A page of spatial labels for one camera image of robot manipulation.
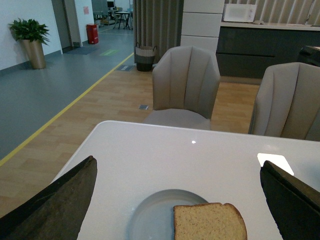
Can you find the woven laundry basket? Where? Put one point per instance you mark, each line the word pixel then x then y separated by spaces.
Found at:
pixel 144 57

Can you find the distant table with legs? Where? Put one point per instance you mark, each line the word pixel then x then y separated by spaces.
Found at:
pixel 122 17

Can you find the beige upholstered chair right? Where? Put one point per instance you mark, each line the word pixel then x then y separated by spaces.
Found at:
pixel 287 104

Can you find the metal floor socket plate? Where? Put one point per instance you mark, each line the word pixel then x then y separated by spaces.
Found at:
pixel 143 107

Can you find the beige upholstered chair left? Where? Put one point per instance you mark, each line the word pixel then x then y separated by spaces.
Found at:
pixel 185 83

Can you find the light blue round plate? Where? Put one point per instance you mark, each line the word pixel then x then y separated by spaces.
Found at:
pixel 153 219

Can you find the beige upholstered chair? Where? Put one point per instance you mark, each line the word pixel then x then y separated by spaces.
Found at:
pixel 287 104
pixel 185 83

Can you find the grey curtain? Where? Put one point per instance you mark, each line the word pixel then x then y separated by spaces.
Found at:
pixel 157 23

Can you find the slice of brown bread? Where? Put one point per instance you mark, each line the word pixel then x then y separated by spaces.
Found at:
pixel 208 221

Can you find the green potted plant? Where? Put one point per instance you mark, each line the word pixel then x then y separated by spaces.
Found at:
pixel 30 30

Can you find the gold conical plant pot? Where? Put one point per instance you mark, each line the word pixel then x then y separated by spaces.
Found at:
pixel 34 50

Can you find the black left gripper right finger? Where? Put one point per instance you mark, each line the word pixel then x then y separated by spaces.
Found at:
pixel 294 205

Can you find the white drawer column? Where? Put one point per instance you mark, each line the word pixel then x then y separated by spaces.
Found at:
pixel 201 21

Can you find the red cabinet box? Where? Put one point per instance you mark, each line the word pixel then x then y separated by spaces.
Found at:
pixel 92 33

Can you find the dark grey kitchen counter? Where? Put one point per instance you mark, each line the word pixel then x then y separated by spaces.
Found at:
pixel 246 51

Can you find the white microwave oven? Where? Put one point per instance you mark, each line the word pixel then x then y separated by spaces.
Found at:
pixel 239 13

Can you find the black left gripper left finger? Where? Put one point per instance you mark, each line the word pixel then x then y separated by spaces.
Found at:
pixel 57 212

